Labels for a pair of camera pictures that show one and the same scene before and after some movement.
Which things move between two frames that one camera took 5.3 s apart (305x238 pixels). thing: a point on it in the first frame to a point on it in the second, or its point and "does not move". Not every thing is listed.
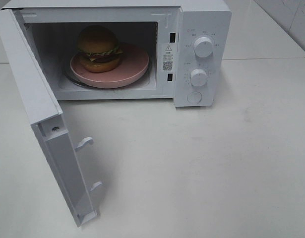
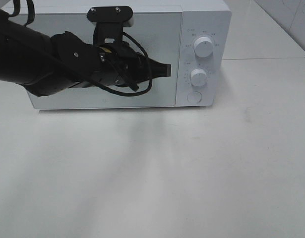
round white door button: (194, 97) does not move
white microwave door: (46, 117) to (158, 33)
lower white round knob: (199, 78) does not move
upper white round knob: (203, 47) does not move
